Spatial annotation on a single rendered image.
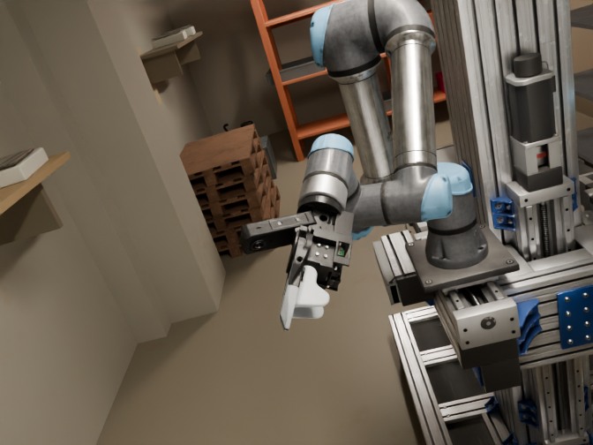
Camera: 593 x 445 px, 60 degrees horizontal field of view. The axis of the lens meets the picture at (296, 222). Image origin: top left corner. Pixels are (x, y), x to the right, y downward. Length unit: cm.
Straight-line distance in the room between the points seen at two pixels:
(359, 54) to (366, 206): 35
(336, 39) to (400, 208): 39
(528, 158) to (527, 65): 22
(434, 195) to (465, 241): 42
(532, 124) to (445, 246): 35
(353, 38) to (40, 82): 235
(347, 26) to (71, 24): 233
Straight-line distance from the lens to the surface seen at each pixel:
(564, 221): 147
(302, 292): 69
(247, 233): 74
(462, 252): 127
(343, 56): 109
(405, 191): 87
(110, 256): 344
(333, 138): 87
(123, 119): 324
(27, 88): 323
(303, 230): 73
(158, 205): 337
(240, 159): 402
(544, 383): 177
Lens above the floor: 187
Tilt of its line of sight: 24 degrees down
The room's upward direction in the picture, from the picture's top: 18 degrees counter-clockwise
